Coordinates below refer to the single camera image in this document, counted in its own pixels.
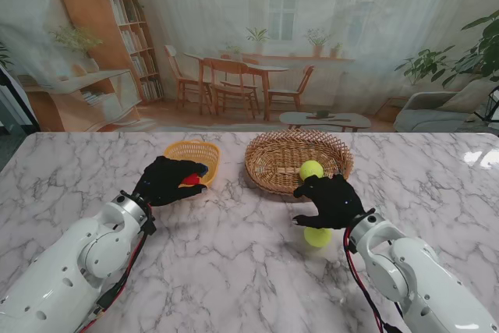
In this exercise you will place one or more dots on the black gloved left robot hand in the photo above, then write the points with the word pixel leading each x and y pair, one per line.
pixel 163 185

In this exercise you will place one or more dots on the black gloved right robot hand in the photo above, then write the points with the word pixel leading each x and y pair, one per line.
pixel 335 204

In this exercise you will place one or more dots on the red toy block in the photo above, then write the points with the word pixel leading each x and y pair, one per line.
pixel 190 181

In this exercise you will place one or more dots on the blue toy block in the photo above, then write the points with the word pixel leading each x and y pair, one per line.
pixel 202 169

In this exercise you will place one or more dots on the yellow-green tennis ball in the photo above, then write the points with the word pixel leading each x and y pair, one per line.
pixel 317 237
pixel 311 169

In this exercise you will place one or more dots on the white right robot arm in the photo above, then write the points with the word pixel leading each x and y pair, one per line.
pixel 413 270

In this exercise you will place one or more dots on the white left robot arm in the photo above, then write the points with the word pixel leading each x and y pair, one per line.
pixel 58 270

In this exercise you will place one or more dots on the yellow plastic basket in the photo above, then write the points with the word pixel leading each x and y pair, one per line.
pixel 195 151

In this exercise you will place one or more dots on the oval wicker basket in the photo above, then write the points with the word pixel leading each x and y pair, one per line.
pixel 273 153

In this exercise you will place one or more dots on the black tripod stand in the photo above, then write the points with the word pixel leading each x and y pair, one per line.
pixel 492 107

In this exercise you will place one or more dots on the printed room backdrop curtain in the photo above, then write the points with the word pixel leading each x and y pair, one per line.
pixel 249 17

